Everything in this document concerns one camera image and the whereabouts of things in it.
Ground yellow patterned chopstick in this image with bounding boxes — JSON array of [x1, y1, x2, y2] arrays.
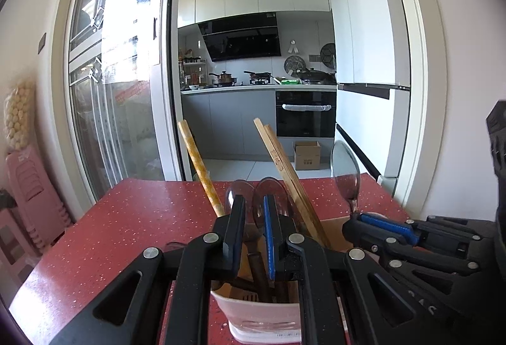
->
[[177, 120, 225, 217]]

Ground dark translucent spoon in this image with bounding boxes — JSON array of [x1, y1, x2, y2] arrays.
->
[[225, 180, 273, 303]]

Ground plain wooden chopstick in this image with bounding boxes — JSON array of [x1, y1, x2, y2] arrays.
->
[[253, 118, 330, 247], [264, 125, 331, 248]]

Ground grey lower kitchen cabinets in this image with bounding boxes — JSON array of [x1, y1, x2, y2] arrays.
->
[[182, 87, 276, 161]]

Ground pink stool with bag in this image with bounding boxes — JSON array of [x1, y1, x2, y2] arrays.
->
[[1, 208, 40, 288]]

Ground stack of pink stools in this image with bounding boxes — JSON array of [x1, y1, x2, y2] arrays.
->
[[5, 145, 73, 252]]

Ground built-in black oven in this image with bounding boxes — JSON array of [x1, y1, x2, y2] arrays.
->
[[275, 91, 337, 139]]

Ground sliding glass door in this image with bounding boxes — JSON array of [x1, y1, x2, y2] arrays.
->
[[63, 0, 183, 206]]

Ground white refrigerator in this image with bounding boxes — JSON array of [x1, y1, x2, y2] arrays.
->
[[329, 0, 411, 193]]

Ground black wok on counter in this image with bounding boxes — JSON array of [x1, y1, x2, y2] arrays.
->
[[293, 69, 336, 85]]

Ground cooking pot on stove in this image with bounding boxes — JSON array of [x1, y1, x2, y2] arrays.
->
[[210, 71, 237, 87]]

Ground black frying pan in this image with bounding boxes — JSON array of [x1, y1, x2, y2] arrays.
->
[[244, 71, 272, 85]]

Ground bag of yellow balls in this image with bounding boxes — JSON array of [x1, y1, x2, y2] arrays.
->
[[3, 78, 35, 152]]

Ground black range hood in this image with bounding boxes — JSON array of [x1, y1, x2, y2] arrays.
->
[[198, 12, 281, 62]]

